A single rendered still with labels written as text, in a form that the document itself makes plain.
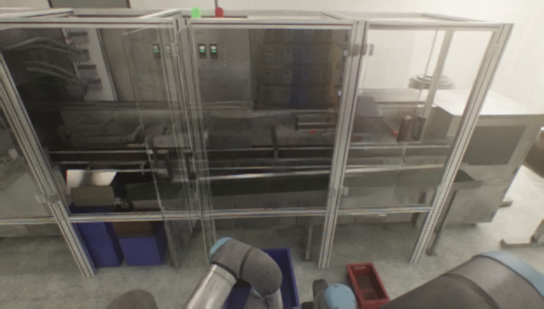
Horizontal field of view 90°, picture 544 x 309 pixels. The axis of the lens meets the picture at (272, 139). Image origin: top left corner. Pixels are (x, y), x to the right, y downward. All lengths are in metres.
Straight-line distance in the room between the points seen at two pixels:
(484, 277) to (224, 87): 1.82
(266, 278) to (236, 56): 1.43
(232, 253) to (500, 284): 0.79
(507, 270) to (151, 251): 2.18
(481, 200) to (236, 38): 2.38
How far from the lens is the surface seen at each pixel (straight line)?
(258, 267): 1.06
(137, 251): 2.44
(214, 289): 1.05
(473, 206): 2.96
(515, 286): 0.56
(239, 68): 2.01
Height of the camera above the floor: 1.89
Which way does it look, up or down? 28 degrees down
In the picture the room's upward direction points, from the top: 1 degrees clockwise
